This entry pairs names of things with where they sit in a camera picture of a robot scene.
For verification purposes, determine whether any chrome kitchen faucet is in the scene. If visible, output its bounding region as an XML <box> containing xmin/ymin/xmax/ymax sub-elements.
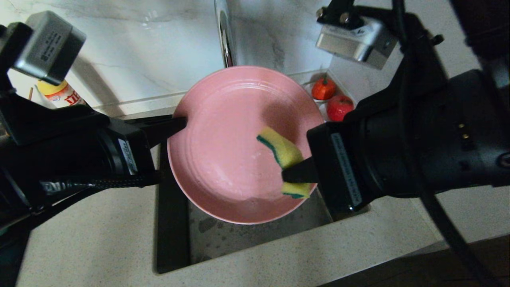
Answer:
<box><xmin>215</xmin><ymin>0</ymin><xmax>236</xmax><ymax>69</ymax></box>

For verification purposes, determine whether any short black camera cable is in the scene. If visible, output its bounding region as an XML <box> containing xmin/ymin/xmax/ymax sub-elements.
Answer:
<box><xmin>317</xmin><ymin>0</ymin><xmax>356</xmax><ymax>29</ymax></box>

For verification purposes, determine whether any yellow sponge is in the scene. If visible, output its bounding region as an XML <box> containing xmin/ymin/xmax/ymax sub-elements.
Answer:
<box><xmin>256</xmin><ymin>127</ymin><xmax>312</xmax><ymax>199</ymax></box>

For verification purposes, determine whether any stainless steel sink basin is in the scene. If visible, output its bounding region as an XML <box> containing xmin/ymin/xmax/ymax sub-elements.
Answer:
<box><xmin>157</xmin><ymin>116</ymin><xmax>370</xmax><ymax>275</ymax></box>

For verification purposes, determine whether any pink plate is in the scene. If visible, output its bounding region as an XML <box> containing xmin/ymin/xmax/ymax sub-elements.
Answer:
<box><xmin>167</xmin><ymin>66</ymin><xmax>325</xmax><ymax>224</ymax></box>

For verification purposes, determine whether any yellow-capped orange dish soap bottle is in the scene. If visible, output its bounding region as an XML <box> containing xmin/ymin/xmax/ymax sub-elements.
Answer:
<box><xmin>37</xmin><ymin>80</ymin><xmax>87</xmax><ymax>109</ymax></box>

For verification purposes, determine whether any orange-red tomato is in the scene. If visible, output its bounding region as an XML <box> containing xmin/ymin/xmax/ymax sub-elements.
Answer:
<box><xmin>312</xmin><ymin>77</ymin><xmax>336</xmax><ymax>100</ymax></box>

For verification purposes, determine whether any red apple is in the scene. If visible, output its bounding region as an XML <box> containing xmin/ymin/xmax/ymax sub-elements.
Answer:
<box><xmin>327</xmin><ymin>95</ymin><xmax>354</xmax><ymax>122</ymax></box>

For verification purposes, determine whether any long black arm cable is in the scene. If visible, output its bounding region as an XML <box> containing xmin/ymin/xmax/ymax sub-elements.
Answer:
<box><xmin>40</xmin><ymin>175</ymin><xmax>161</xmax><ymax>193</ymax></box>
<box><xmin>392</xmin><ymin>0</ymin><xmax>500</xmax><ymax>287</ymax></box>

